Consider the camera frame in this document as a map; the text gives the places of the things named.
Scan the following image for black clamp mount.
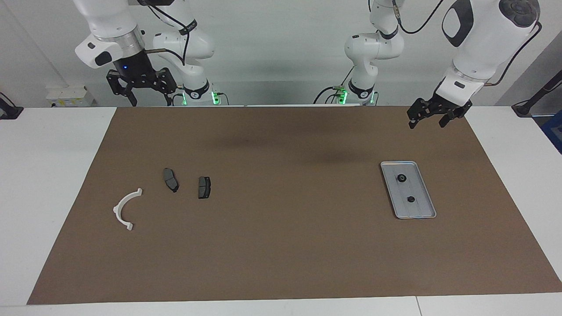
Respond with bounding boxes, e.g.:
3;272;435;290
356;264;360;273
512;70;562;117
0;92;23;120

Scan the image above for blue crate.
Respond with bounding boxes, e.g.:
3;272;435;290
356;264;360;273
540;110;562;154

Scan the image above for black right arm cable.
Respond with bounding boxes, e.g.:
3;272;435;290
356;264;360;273
138;0;198;66

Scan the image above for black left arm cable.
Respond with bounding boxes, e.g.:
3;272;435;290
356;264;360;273
392;0;543;86

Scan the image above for silver metal tray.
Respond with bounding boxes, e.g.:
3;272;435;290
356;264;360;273
380;161;437;219

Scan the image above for white curved plastic bracket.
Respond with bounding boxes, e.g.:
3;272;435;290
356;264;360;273
113;188;143;231

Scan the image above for black base cable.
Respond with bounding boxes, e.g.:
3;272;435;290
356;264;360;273
313;66;356;105

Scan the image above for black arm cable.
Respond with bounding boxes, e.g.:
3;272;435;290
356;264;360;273
138;0;198;66
392;0;543;86

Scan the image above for white power strip box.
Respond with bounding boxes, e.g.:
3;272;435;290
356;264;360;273
46;86;95;107

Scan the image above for curved dark brake pad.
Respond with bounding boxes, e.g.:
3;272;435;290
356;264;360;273
163;168;180;193

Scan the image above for brown table mat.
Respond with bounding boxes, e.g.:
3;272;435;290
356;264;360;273
27;106;562;305

